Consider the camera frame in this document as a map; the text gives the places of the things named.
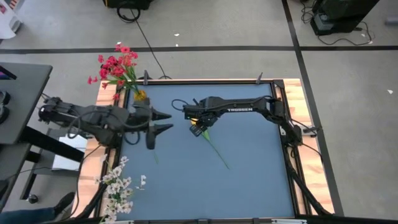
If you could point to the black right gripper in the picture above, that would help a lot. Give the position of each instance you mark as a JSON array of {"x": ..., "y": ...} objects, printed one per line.
[{"x": 205, "y": 109}]

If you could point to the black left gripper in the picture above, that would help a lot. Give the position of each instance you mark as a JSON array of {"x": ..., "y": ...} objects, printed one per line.
[{"x": 141, "y": 116}]

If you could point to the white artificial flower bunch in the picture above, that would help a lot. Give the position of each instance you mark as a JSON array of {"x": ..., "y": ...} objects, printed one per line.
[
  {"x": 116, "y": 171},
  {"x": 119, "y": 207}
]

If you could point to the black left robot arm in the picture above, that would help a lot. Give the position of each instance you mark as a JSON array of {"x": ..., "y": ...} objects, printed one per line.
[{"x": 93, "y": 119}]

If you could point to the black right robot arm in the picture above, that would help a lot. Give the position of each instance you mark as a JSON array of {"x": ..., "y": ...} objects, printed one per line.
[{"x": 248, "y": 104}]

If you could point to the yellow glass vase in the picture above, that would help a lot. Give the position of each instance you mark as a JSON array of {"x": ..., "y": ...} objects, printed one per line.
[{"x": 140, "y": 95}]

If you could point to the blue table mat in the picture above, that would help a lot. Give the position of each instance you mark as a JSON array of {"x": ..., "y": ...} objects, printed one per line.
[{"x": 217, "y": 193}]

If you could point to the white box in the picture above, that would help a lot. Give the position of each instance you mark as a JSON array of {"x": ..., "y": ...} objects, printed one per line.
[{"x": 70, "y": 155}]

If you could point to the black equipment case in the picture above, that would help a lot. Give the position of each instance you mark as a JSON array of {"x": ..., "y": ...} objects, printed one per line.
[{"x": 124, "y": 3}]

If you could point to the black desk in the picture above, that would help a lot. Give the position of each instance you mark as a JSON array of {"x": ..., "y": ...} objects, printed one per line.
[{"x": 25, "y": 99}]

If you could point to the black caster wheel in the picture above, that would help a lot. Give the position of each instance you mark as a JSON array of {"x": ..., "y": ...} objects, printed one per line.
[{"x": 32, "y": 198}]

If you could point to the black rounded device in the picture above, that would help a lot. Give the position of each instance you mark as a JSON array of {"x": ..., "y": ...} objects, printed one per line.
[{"x": 4, "y": 107}]

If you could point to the black equipment cart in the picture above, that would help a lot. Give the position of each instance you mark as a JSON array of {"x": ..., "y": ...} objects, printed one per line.
[{"x": 335, "y": 15}]

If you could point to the dark screen device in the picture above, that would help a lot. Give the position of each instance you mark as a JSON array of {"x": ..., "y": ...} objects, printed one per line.
[{"x": 6, "y": 73}]

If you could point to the grey object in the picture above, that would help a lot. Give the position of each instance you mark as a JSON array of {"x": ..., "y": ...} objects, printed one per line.
[{"x": 392, "y": 21}]

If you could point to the black aluminium rig frame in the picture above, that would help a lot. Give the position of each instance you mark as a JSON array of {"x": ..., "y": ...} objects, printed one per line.
[{"x": 202, "y": 81}]

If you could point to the black frame clamp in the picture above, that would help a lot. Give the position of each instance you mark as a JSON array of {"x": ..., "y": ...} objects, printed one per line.
[
  {"x": 259, "y": 77},
  {"x": 145, "y": 77}
]

